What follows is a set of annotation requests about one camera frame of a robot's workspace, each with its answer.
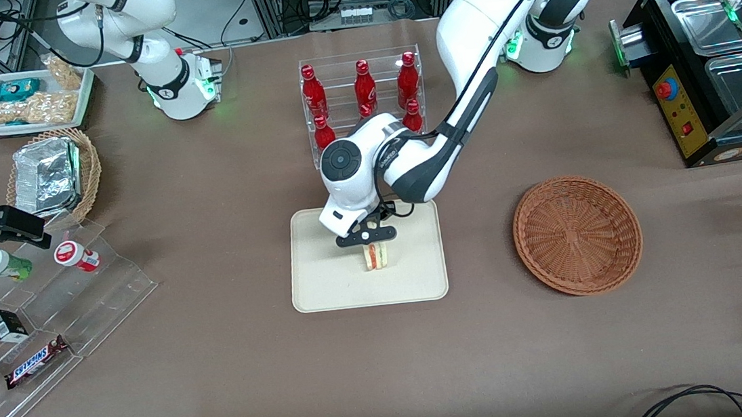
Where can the silver foil packet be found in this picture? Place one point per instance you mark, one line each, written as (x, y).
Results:
(44, 175)

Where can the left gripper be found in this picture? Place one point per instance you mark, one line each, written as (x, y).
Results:
(382, 213)

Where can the small black box with barcode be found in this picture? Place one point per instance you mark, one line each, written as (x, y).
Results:
(9, 325)

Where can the brown round wicker basket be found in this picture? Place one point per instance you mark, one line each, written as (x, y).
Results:
(578, 236)

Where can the white snack tray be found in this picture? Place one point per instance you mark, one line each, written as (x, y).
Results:
(85, 103)

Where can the green lidded snack cup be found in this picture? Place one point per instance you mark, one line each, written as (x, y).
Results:
(2, 263)

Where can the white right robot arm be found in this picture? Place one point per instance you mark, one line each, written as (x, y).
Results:
(159, 58)

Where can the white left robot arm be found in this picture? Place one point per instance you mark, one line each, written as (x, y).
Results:
(469, 29)

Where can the cream rectangular tray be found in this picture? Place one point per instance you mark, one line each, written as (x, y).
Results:
(329, 274)

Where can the black food warmer display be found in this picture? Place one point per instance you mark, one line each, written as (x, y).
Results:
(695, 109)

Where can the clear acrylic bottle rack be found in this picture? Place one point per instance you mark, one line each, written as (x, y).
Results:
(337, 69)

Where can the clear acrylic tiered stand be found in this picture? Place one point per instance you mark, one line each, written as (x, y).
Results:
(101, 309)

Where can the red lidded snack cup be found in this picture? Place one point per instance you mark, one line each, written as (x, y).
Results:
(74, 255)

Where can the light wicker basket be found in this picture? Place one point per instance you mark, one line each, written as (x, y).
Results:
(90, 174)

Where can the Snickers chocolate bar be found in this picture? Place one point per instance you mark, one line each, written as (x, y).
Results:
(37, 362)

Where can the large clear bag of nuts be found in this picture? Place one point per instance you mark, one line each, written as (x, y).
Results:
(35, 109)

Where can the triangle sandwich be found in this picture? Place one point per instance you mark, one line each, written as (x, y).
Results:
(376, 257)

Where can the red emergency stop button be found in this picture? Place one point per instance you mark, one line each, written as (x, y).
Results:
(666, 89)

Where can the teal snack packet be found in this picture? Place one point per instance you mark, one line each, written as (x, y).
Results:
(18, 89)

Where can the white power strip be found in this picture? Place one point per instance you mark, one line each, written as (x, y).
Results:
(356, 15)

